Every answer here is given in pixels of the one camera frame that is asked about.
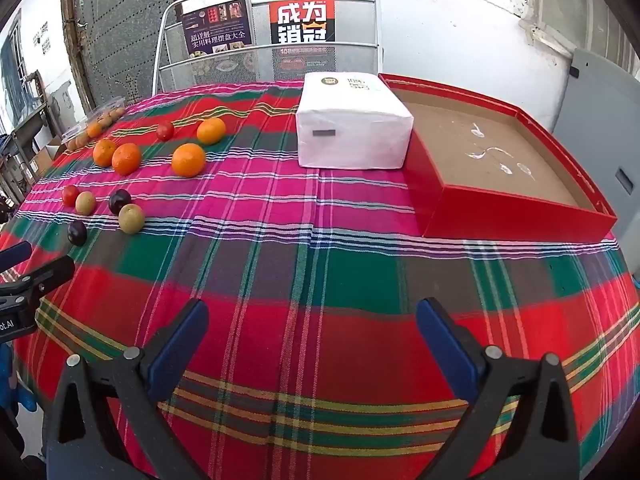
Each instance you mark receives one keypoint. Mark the red tomato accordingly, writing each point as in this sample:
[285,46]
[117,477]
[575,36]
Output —
[165,131]
[70,195]

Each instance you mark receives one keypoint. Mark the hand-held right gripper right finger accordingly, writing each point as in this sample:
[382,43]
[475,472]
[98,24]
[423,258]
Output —
[440,340]

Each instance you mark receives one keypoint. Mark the white tissue package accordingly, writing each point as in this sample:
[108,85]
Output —
[350,130]

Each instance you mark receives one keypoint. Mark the window frame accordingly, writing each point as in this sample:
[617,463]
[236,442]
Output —
[560,5]

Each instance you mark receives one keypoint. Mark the grey metal cabinet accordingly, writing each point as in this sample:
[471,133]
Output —
[600,135]

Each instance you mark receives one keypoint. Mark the dark cookbook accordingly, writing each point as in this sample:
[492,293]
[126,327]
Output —
[215,25]

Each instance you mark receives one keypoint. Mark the cluttered metal shelf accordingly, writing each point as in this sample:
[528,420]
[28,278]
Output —
[30,125]

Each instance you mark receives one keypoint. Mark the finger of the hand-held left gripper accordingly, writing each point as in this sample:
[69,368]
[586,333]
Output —
[15,255]
[45,280]

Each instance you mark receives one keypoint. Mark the red and black book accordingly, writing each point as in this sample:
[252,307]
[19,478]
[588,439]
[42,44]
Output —
[300,20]

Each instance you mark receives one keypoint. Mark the dark purple plum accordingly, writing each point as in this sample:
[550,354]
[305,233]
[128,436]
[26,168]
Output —
[77,233]
[120,201]

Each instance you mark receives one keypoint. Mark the small orange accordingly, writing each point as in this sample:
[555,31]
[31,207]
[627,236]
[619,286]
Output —
[94,130]

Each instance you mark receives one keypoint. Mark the yellow-green kiwi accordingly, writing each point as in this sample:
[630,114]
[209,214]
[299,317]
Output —
[85,202]
[132,218]

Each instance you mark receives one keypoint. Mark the clear plastic container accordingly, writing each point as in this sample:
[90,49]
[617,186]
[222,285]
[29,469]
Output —
[112,105]

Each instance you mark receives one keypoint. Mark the plaid tablecloth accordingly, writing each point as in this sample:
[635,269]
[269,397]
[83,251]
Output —
[300,260]

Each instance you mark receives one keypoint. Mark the white metal mesh rack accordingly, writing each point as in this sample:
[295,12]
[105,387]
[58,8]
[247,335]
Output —
[360,25]

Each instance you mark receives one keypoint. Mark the studded metal door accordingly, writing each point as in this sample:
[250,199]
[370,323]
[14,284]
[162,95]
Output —
[120,35]

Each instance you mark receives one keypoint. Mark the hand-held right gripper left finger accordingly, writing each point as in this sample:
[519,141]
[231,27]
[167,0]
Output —
[185,340]

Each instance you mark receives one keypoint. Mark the person's left hand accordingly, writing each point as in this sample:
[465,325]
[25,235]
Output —
[12,385]

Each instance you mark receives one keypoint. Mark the pile of brown longans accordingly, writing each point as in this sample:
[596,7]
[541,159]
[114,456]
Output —
[106,120]

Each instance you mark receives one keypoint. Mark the red cardboard box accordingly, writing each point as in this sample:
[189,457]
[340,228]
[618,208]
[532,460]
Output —
[500,215]

